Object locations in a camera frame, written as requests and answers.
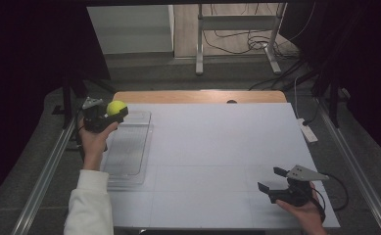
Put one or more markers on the aluminium floor rail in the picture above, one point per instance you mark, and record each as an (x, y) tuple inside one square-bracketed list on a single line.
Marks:
[(44, 176), (354, 163)]

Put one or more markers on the grey metal desk frame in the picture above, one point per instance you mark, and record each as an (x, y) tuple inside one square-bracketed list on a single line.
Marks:
[(237, 23)]

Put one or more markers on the black metal stand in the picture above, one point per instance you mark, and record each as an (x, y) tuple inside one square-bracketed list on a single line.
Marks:
[(333, 98), (68, 101)]

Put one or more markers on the yellow tennis ball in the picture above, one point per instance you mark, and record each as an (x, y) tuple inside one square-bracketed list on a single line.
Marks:
[(115, 107)]

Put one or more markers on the white cabinet panel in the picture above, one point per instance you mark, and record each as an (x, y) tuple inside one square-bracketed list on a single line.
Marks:
[(129, 29)]

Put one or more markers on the wooden table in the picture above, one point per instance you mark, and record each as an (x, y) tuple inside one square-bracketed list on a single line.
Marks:
[(198, 97)]

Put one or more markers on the person's left hand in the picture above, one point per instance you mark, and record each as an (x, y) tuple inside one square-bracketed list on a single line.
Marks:
[(93, 147)]

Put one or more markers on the clear plastic tray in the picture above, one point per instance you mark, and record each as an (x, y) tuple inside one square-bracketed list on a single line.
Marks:
[(129, 147)]

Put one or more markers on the dark curtain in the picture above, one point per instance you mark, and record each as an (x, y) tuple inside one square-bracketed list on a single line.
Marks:
[(367, 65), (31, 81)]

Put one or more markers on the white power strip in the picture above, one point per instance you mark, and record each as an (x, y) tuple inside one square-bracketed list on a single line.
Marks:
[(308, 130)]

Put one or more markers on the person's right hand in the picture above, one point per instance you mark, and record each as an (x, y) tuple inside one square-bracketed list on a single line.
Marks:
[(309, 217)]

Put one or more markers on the white cover board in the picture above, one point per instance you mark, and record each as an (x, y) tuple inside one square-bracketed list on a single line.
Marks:
[(211, 163)]

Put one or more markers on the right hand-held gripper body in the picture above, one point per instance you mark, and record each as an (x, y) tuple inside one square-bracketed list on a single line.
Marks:
[(297, 192)]

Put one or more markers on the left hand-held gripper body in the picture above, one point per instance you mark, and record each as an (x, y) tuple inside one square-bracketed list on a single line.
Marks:
[(95, 119)]

